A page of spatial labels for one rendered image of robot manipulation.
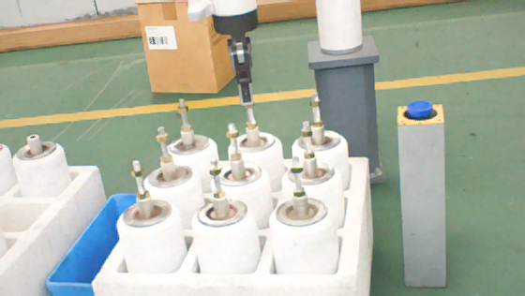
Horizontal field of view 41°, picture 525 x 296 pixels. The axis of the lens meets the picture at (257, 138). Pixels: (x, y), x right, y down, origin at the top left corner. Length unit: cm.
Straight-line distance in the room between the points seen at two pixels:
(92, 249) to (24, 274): 18
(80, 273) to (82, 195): 16
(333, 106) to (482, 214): 38
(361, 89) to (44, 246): 71
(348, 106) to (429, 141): 42
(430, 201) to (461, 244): 22
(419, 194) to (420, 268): 15
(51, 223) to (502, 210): 87
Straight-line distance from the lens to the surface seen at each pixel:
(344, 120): 152
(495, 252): 136
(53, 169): 136
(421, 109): 112
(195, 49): 219
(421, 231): 120
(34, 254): 125
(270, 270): 104
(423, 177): 115
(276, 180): 123
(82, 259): 133
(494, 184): 158
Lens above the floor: 77
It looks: 24 degrees down
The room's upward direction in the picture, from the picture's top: 8 degrees counter-clockwise
